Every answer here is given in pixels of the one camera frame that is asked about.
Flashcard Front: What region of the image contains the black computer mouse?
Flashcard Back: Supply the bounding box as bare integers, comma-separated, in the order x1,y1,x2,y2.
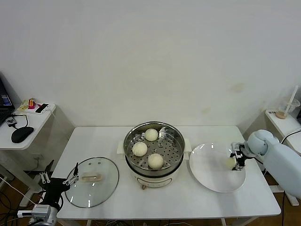
11,126,35,143

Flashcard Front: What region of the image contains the clear plastic drink cup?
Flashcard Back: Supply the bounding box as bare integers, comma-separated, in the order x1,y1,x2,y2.
276,98,301,120

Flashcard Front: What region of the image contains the white floor cable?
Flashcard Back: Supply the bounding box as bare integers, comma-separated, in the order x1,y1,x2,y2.
0,175,40,207

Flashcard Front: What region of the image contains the white device with black face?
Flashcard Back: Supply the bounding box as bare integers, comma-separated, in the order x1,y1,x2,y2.
34,103,49,113

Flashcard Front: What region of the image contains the black dongle with cable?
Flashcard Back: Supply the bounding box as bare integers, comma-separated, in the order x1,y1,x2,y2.
6,113,29,129

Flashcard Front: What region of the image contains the white steamed baozi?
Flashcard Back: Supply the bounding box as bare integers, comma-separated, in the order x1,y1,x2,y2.
225,157,237,170
144,128,159,142
132,142,148,157
147,153,164,170

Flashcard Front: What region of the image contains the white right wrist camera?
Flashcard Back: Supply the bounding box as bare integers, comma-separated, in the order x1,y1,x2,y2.
231,142,243,158

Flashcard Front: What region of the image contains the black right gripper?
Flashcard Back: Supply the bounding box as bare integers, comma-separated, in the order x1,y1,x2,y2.
230,147,247,171

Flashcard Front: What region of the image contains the black cable with inline adapter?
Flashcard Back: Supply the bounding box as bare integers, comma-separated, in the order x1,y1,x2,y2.
281,128,301,226

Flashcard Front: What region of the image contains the glass lid with cream handle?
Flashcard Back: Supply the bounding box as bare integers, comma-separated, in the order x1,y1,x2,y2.
64,157,120,209

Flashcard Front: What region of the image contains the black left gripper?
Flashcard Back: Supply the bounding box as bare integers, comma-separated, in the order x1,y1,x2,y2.
39,160,79,205

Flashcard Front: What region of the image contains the white round plate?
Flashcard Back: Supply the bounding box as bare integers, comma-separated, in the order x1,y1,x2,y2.
189,143,247,194

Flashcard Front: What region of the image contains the white side table with laptop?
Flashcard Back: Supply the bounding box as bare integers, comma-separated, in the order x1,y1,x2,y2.
0,103,57,208

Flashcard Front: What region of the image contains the white drinking straw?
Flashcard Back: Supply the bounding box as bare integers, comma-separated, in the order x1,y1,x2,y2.
283,86,300,118

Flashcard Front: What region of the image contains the white side table with cup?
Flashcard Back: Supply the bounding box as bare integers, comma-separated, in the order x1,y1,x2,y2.
265,109,301,208

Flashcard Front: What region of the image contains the cream electric cooker pot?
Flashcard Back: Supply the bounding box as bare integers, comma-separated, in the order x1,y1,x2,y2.
117,138,192,190

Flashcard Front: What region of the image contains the black laptop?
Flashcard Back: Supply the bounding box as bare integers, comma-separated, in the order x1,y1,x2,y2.
0,72,16,127

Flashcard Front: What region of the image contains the perforated stainless steamer basket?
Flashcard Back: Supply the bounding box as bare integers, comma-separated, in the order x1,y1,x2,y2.
124,121,186,172

